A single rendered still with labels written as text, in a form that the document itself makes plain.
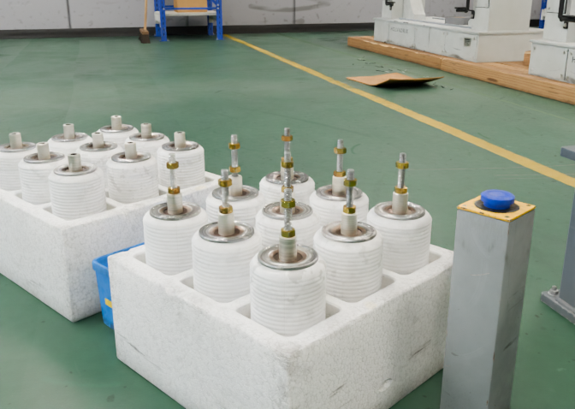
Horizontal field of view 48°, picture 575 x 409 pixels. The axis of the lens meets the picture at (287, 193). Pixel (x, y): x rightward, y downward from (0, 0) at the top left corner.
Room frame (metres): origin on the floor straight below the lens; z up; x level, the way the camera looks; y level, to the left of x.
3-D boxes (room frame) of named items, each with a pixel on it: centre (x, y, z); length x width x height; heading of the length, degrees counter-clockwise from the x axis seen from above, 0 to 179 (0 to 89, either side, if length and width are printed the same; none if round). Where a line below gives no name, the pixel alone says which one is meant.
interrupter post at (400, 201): (0.90, -0.17, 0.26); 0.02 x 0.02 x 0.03
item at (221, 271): (0.82, 0.08, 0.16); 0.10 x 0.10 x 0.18
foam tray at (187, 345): (0.90, 0.00, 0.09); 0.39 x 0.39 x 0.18; 45
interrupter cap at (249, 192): (0.99, 0.08, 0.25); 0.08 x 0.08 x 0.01
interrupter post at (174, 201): (0.90, 0.17, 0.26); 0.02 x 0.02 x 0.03
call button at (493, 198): (0.75, -0.26, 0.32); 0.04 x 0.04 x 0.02
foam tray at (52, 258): (1.29, 0.39, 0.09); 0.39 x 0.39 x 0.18; 46
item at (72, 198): (1.12, 0.38, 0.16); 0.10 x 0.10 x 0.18
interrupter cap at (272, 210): (0.90, 0.00, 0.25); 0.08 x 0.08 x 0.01
